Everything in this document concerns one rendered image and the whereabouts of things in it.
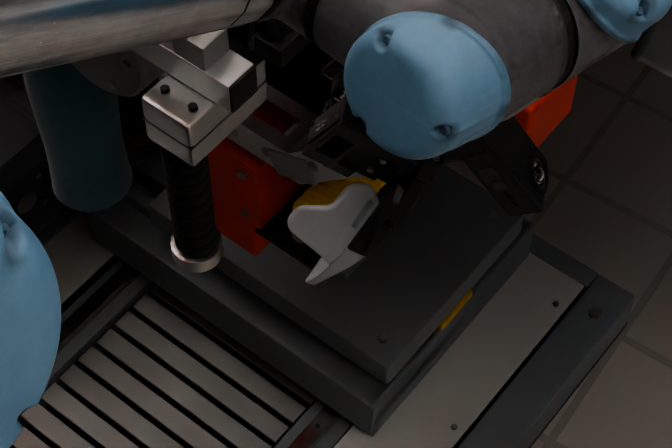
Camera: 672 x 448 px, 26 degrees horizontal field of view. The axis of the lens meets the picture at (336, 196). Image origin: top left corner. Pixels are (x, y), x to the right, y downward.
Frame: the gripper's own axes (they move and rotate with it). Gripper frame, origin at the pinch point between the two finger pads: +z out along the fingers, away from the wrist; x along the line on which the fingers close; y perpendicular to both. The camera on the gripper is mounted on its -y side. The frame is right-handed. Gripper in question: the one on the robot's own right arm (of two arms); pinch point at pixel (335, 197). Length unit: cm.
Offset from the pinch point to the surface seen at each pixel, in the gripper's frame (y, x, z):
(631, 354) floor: -80, -37, 63
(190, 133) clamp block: 10.8, -2.2, 4.1
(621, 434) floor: -79, -25, 62
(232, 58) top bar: 10.6, -7.1, 0.0
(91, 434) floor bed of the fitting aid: -16, -9, 93
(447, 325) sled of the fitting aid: -49, -29, 62
